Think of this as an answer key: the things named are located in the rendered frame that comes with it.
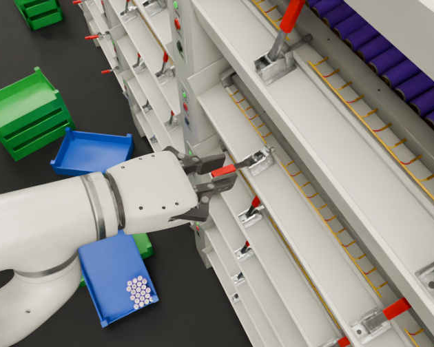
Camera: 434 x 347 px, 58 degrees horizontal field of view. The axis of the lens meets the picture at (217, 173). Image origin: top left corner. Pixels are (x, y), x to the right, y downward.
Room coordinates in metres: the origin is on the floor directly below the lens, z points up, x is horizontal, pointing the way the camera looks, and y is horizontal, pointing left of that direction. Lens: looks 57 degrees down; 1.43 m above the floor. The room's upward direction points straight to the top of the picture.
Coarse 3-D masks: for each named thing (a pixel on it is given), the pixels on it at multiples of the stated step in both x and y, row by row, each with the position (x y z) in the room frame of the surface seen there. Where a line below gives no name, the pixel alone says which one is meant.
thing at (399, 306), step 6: (402, 300) 0.11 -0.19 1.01; (390, 306) 0.11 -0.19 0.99; (396, 306) 0.10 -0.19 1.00; (402, 306) 0.10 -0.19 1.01; (408, 306) 0.10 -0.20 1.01; (384, 312) 0.10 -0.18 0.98; (390, 312) 0.10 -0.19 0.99; (396, 312) 0.10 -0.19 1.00; (402, 312) 0.10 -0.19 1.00; (372, 318) 0.10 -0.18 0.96; (378, 318) 0.10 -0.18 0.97; (384, 318) 0.10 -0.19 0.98; (390, 318) 0.10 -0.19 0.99; (366, 324) 0.10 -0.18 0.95; (372, 324) 0.10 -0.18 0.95; (378, 324) 0.09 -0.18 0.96
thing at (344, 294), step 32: (224, 64) 0.51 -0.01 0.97; (224, 96) 0.47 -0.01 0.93; (224, 128) 0.41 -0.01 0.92; (288, 160) 0.34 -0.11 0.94; (256, 192) 0.29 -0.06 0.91; (288, 192) 0.28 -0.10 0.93; (288, 224) 0.24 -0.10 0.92; (320, 256) 0.19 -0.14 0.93; (352, 256) 0.18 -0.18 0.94; (320, 288) 0.15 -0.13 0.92; (352, 288) 0.14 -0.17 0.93; (384, 288) 0.14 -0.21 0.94; (352, 320) 0.11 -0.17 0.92
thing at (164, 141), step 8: (128, 72) 1.12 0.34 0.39; (128, 80) 1.11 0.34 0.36; (136, 80) 1.11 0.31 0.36; (136, 88) 1.07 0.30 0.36; (136, 96) 1.03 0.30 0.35; (144, 96) 1.02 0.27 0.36; (144, 104) 0.99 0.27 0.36; (144, 112) 0.95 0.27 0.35; (152, 112) 0.95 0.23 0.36; (152, 120) 0.91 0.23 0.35; (152, 128) 0.88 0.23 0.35; (160, 128) 0.87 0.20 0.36; (160, 136) 0.84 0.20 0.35; (160, 144) 0.81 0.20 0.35; (168, 144) 0.80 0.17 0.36
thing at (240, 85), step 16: (240, 80) 0.48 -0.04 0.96; (256, 112) 0.42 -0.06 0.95; (272, 128) 0.38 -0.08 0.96; (288, 144) 0.35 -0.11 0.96; (304, 176) 0.30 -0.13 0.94; (320, 192) 0.27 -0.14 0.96; (320, 208) 0.25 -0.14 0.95; (336, 208) 0.24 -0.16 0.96; (368, 256) 0.18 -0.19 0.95; (384, 272) 0.15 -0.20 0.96; (416, 320) 0.10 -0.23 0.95; (432, 336) 0.08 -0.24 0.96
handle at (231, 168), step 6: (252, 156) 0.33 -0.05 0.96; (240, 162) 0.33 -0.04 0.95; (246, 162) 0.33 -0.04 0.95; (252, 162) 0.33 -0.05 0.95; (222, 168) 0.31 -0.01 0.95; (228, 168) 0.31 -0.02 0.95; (234, 168) 0.31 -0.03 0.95; (240, 168) 0.32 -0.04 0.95; (216, 174) 0.30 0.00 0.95; (222, 174) 0.30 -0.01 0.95
